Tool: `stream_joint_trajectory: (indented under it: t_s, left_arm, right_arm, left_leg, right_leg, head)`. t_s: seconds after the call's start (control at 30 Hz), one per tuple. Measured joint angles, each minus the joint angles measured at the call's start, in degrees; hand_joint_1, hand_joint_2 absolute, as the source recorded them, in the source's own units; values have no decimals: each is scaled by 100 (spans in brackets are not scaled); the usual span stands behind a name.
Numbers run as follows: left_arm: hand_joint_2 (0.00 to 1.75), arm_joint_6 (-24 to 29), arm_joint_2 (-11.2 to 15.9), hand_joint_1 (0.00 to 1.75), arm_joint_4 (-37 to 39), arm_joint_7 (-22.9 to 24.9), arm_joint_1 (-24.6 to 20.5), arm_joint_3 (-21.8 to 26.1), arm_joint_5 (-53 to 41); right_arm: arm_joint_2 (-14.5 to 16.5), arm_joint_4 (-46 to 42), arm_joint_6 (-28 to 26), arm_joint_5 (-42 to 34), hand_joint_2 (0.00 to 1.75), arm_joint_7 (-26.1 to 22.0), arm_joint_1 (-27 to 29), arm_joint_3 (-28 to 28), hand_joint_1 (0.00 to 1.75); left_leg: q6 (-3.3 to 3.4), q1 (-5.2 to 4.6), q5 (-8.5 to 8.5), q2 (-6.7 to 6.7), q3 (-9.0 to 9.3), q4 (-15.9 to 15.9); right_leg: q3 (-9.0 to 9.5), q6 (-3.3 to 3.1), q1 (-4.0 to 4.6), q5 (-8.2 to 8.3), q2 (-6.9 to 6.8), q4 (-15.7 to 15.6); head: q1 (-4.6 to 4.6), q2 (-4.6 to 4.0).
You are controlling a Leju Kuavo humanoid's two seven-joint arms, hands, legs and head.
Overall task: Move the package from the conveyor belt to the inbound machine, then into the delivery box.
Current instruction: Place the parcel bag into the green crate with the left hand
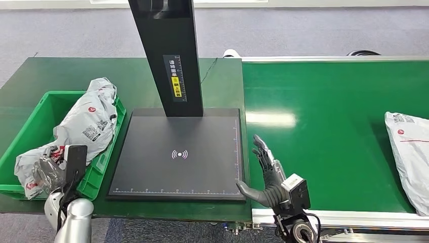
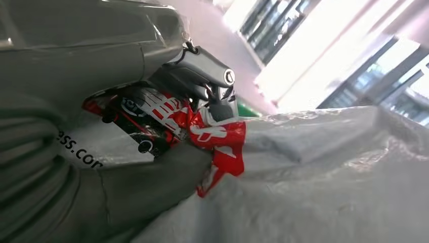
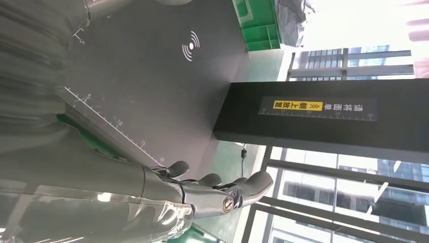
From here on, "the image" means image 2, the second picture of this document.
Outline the window with dark frame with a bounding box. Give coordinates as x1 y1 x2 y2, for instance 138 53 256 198
239 0 429 128

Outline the white courier bag red print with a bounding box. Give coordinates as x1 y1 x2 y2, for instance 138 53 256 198
57 80 429 243

